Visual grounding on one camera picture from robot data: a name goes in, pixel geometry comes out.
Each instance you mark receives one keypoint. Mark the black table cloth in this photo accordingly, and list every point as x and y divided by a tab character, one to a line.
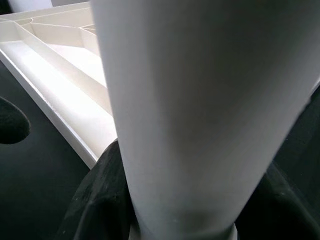
37	187

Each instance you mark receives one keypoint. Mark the white plastic table top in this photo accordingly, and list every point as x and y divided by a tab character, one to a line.
62	75

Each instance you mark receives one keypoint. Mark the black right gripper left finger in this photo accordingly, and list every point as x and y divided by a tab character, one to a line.
100	200

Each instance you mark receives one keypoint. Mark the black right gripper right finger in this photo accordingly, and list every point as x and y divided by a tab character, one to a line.
287	215

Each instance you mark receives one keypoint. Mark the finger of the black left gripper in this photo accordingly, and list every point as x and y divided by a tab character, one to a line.
12	122

